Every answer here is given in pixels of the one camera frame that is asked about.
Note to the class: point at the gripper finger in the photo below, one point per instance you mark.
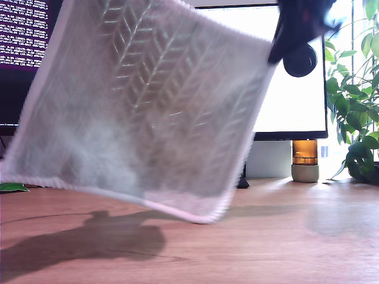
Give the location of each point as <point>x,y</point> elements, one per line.
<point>293,26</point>

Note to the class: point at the white fluffy tea towel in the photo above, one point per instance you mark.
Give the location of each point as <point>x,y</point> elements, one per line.
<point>133,118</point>

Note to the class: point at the black headphones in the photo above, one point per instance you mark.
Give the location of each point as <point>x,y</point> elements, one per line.
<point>302,63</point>

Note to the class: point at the black monitor with bright screen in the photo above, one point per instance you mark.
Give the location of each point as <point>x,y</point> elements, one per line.
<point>296,103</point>

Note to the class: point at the amber bottle with pale base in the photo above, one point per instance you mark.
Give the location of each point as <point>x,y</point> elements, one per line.
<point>305,174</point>

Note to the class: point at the green leafy houseplant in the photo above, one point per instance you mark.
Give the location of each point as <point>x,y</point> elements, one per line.
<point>361,159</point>

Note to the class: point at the monitor with dark terminal screen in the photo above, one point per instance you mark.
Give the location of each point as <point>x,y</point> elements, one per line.
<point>17,44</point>

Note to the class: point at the green packet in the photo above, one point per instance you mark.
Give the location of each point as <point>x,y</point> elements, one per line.
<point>12,187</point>

